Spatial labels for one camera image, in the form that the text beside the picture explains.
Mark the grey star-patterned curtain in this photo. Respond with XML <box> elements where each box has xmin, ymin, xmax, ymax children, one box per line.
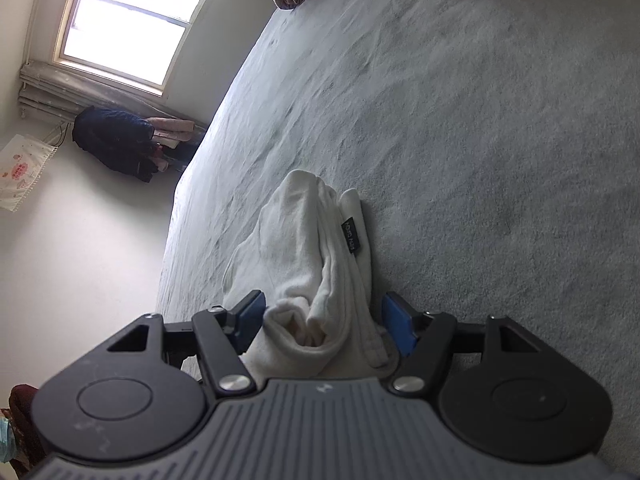
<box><xmin>19</xmin><ymin>60</ymin><xmax>211</xmax><ymax>133</ymax></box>

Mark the dark red knit garment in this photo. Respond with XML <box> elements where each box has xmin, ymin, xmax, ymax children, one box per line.
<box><xmin>7</xmin><ymin>384</ymin><xmax>43</xmax><ymax>478</ymax></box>

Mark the window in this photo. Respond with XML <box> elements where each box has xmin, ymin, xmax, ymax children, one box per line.
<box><xmin>47</xmin><ymin>0</ymin><xmax>226</xmax><ymax>98</ymax></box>

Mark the white embroidered wall cloth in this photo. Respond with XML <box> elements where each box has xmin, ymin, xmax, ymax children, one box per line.
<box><xmin>0</xmin><ymin>134</ymin><xmax>57</xmax><ymax>214</ymax></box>

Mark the hanging dark jacket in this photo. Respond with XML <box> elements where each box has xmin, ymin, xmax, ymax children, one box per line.
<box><xmin>71</xmin><ymin>106</ymin><xmax>157</xmax><ymax>184</ymax></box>

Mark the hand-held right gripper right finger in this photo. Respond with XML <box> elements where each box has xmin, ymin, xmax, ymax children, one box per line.
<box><xmin>381</xmin><ymin>292</ymin><xmax>533</xmax><ymax>398</ymax></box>

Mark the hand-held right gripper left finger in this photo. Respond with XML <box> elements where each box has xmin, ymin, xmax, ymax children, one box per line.
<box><xmin>85</xmin><ymin>289</ymin><xmax>266</xmax><ymax>396</ymax></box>

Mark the white long-sleeve printed shirt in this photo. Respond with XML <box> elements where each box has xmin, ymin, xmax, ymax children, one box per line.
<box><xmin>220</xmin><ymin>169</ymin><xmax>406</xmax><ymax>381</ymax></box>

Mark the pale blue cloth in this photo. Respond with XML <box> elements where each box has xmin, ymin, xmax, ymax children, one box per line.
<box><xmin>0</xmin><ymin>407</ymin><xmax>17</xmax><ymax>463</ymax></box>

